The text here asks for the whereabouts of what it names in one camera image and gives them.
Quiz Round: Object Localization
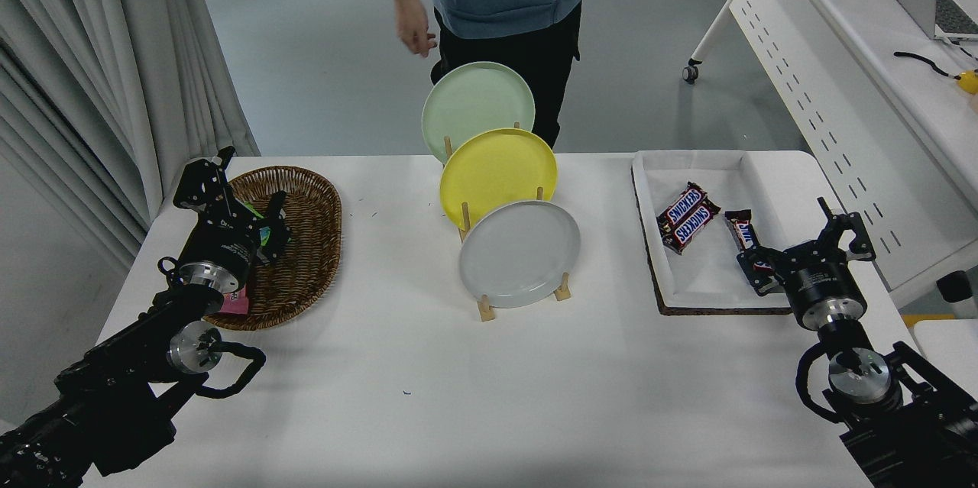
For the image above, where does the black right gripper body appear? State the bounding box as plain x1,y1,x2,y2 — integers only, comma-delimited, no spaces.
779,242,868,317

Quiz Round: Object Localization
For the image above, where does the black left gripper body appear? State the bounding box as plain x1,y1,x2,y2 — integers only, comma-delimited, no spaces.
180,217,264,286

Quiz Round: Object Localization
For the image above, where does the grey round plate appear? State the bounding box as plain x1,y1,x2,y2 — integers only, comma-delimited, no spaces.
458,200,581,309

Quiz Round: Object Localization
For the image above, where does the wooden plate rack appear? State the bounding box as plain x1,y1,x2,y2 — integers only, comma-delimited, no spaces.
443,121,572,322

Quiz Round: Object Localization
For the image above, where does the yellow round plate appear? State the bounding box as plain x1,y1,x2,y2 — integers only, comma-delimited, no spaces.
439,128,559,231

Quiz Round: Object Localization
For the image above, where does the pale green round plate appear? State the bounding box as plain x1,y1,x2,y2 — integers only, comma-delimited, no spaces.
421,61,536,165

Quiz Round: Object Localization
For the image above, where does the person's hand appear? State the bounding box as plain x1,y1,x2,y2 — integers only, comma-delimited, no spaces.
393,0,438,57

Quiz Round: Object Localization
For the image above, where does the green snack packet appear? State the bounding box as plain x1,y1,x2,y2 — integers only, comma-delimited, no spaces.
233,198,295,269

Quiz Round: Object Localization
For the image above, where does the brown wicker basket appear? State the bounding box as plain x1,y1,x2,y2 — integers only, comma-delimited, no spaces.
205,165,343,332

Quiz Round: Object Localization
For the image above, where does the Snickers bar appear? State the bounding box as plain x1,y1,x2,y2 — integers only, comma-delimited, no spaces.
663,198,722,255
724,209,779,279
657,183,711,235

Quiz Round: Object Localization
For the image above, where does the pink snack packet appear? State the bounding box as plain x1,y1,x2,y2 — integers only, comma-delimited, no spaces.
220,286,251,317

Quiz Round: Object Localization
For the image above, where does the white lined tray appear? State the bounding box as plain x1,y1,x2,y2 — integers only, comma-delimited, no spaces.
631,150,803,316

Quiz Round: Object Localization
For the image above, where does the black and white cylinder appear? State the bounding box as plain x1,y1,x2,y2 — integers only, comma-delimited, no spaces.
936,270,978,319

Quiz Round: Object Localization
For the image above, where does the white side table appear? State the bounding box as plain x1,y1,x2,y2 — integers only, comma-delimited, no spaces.
913,318,978,399

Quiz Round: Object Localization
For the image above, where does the white desk with perforated panel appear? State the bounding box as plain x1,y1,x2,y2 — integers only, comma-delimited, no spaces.
684,0,978,305

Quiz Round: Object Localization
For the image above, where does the grey curtain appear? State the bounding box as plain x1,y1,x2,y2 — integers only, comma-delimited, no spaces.
0,0,261,271

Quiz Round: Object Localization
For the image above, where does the black cable on desk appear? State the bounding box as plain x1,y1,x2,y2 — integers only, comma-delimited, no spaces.
894,51,957,81

